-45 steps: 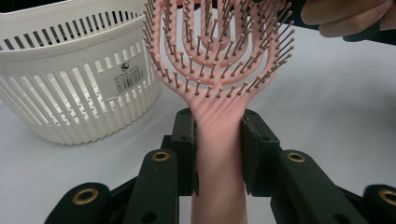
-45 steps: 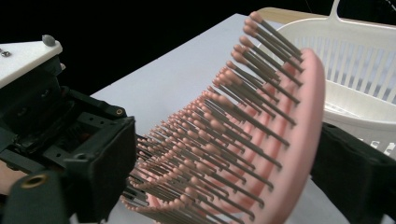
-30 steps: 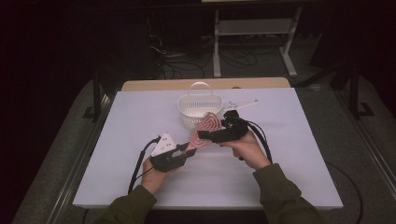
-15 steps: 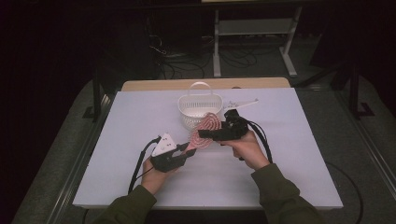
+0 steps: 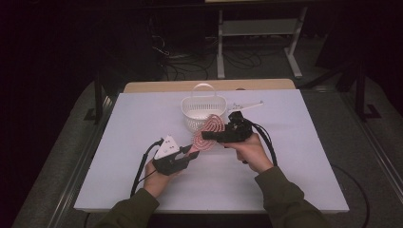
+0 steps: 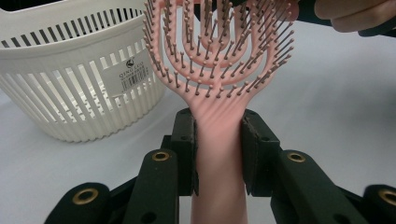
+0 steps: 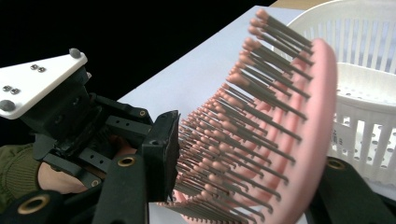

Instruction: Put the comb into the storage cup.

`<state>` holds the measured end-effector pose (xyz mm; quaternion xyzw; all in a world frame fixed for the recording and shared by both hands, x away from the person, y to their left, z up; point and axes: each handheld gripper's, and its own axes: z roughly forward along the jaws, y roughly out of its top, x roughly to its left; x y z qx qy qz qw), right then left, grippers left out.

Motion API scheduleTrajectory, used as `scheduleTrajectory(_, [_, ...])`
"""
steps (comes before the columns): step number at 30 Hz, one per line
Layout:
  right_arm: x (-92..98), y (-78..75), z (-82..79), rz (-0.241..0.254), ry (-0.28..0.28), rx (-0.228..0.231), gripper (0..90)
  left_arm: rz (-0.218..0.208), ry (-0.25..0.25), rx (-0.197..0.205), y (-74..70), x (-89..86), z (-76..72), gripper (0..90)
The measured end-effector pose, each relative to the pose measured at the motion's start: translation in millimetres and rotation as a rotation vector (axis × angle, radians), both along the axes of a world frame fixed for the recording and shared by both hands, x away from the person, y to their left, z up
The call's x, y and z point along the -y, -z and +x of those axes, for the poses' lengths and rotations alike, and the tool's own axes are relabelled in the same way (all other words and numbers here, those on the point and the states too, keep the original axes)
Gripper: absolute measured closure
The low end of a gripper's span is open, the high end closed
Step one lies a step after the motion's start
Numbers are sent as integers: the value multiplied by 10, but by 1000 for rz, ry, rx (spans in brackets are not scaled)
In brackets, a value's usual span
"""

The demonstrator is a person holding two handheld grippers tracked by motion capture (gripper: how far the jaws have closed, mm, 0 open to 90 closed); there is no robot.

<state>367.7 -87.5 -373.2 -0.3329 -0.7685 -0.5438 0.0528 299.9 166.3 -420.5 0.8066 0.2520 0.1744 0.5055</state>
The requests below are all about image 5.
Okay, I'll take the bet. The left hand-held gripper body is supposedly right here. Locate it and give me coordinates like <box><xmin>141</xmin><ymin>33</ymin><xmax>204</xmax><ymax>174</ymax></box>
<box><xmin>151</xmin><ymin>135</ymin><xmax>191</xmax><ymax>177</ymax></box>

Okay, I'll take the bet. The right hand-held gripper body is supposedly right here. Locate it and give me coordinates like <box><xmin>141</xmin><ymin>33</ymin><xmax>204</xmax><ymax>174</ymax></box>
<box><xmin>218</xmin><ymin>100</ymin><xmax>264</xmax><ymax>143</ymax></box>

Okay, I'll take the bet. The red white striped oval pad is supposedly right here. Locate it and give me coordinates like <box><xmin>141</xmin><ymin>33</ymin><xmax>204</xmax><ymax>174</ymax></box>
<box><xmin>192</xmin><ymin>114</ymin><xmax>226</xmax><ymax>151</ymax></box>

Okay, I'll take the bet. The white plastic basket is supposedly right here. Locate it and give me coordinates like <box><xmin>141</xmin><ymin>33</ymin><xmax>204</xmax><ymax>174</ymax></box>
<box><xmin>181</xmin><ymin>83</ymin><xmax>228</xmax><ymax>133</ymax></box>

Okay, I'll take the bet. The person's left hand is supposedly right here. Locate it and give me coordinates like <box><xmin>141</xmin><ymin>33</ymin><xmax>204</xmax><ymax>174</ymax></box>
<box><xmin>144</xmin><ymin>161</ymin><xmax>182</xmax><ymax>199</ymax></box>

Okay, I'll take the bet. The person's right hand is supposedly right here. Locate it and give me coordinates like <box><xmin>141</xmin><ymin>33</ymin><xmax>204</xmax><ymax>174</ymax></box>
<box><xmin>221</xmin><ymin>133</ymin><xmax>274</xmax><ymax>175</ymax></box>

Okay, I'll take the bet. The light wooden table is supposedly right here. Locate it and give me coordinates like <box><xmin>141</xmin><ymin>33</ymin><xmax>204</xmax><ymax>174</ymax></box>
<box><xmin>123</xmin><ymin>79</ymin><xmax>297</xmax><ymax>94</ymax></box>

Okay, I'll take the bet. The black metal stand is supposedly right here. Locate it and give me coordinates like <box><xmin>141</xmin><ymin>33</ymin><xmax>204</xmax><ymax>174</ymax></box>
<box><xmin>355</xmin><ymin>63</ymin><xmax>383</xmax><ymax>123</ymax></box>
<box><xmin>84</xmin><ymin>72</ymin><xmax>106</xmax><ymax>125</ymax></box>

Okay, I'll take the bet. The white metal stand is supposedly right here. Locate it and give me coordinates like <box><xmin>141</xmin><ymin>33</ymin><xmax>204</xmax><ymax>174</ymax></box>
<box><xmin>217</xmin><ymin>6</ymin><xmax>308</xmax><ymax>80</ymax></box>

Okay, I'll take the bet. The left hand-held gripper cable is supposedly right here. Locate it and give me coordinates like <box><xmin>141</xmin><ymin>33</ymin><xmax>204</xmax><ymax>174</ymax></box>
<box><xmin>130</xmin><ymin>138</ymin><xmax>165</xmax><ymax>198</ymax></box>

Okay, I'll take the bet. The hand-held gripper cable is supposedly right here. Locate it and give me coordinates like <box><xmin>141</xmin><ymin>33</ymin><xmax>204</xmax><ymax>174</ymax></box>
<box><xmin>130</xmin><ymin>138</ymin><xmax>165</xmax><ymax>198</ymax></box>
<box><xmin>245</xmin><ymin>122</ymin><xmax>371</xmax><ymax>228</ymax></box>

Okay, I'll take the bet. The right hand-held gripper cable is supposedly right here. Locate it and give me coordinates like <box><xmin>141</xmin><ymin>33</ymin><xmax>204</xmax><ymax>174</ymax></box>
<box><xmin>245</xmin><ymin>122</ymin><xmax>371</xmax><ymax>228</ymax></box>

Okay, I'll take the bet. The tangle of floor cables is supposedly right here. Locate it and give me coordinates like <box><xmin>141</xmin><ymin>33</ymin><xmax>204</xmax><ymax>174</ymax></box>
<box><xmin>148</xmin><ymin>34</ymin><xmax>264</xmax><ymax>82</ymax></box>

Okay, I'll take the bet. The aluminium rail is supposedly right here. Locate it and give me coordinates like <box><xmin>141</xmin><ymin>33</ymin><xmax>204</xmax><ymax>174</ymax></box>
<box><xmin>47</xmin><ymin>94</ymin><xmax>116</xmax><ymax>228</ymax></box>
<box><xmin>341</xmin><ymin>94</ymin><xmax>403</xmax><ymax>199</ymax></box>

